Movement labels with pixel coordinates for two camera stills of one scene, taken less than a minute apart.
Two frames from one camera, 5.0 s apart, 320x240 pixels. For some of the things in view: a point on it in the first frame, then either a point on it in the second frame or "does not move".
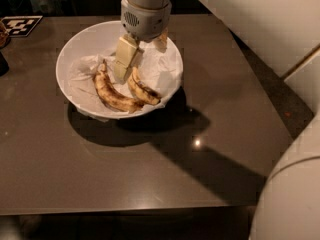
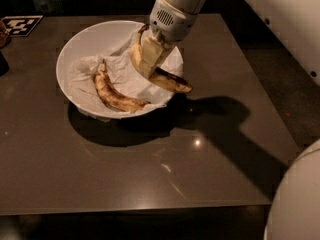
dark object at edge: (4, 67) does not move
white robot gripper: (146, 21) -> (171, 24)
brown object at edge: (5, 39) does not move
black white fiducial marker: (20, 26) does not move
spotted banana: (111, 95) does not move
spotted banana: (141, 90) -> (162, 77)
